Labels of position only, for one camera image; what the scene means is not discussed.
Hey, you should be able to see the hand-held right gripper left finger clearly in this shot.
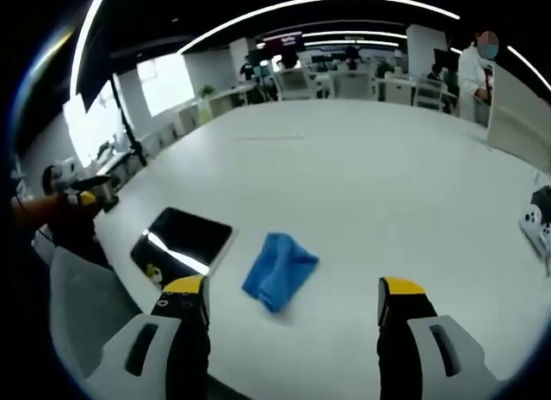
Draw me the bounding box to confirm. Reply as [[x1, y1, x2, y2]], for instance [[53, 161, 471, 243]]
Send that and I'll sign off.
[[88, 274, 212, 400]]

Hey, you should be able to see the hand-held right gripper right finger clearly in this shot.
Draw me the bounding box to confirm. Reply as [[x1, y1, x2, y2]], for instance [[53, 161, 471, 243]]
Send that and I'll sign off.
[[376, 275, 511, 400]]

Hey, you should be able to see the black tablet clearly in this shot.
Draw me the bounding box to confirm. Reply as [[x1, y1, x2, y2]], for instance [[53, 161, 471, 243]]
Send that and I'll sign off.
[[128, 206, 240, 290]]

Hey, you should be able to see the blue cleaning cloth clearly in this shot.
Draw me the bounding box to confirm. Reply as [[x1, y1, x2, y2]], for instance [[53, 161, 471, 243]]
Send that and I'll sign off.
[[240, 231, 321, 314]]

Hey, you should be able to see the black light stand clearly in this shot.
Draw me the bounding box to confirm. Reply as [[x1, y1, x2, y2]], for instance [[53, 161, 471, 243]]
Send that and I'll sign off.
[[109, 75, 148, 168]]

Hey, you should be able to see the black light panel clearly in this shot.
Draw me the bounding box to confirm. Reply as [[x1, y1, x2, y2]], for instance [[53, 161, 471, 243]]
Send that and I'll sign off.
[[75, 66, 118, 114]]

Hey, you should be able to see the white controller device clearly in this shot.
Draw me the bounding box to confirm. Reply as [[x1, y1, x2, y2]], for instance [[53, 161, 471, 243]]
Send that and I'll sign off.
[[517, 185, 551, 266]]

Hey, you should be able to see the white office chair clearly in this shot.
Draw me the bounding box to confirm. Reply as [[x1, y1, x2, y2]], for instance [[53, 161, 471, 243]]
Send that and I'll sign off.
[[333, 70, 376, 102], [274, 68, 319, 102], [413, 78, 448, 112]]

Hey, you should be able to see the white partition board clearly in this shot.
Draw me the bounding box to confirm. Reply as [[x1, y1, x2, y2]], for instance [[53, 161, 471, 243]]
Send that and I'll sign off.
[[486, 62, 551, 174]]

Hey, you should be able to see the black monitor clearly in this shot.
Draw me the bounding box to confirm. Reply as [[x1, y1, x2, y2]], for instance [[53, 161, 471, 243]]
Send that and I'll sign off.
[[432, 47, 452, 71]]

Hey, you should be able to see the wall screen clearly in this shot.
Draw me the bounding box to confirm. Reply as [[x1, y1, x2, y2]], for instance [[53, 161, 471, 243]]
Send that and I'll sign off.
[[261, 29, 306, 53]]

